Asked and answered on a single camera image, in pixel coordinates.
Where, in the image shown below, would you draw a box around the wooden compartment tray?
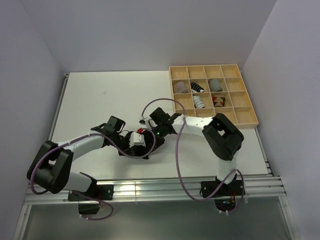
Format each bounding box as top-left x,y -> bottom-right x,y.
169,64 -> 259,129

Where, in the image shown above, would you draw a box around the rolled light grey sock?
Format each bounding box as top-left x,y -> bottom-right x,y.
173,81 -> 189,94

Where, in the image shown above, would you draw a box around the rolled dark grey sock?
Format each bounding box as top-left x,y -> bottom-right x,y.
209,78 -> 223,92

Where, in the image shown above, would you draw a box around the beige orange argyle sock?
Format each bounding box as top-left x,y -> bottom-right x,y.
212,95 -> 226,108

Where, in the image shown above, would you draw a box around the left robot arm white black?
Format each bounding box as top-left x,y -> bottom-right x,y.
27,116 -> 157,200

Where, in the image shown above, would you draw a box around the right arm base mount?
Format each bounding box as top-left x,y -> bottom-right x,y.
199,180 -> 246,213

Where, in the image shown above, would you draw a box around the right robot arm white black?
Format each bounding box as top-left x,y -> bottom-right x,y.
140,107 -> 245,195

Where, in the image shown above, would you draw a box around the rolled black white sock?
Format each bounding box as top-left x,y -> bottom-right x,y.
190,81 -> 205,93

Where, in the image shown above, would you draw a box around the black sock white stripes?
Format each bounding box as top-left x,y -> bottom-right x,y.
139,130 -> 165,159

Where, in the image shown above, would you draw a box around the white black striped sock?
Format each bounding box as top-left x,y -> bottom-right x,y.
192,95 -> 206,109

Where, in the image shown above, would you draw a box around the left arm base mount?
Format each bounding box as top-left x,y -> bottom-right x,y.
67,184 -> 114,216

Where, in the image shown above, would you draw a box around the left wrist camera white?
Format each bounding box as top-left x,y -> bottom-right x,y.
129,131 -> 146,148

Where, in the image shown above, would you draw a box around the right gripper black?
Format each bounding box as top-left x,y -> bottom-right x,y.
143,124 -> 168,155

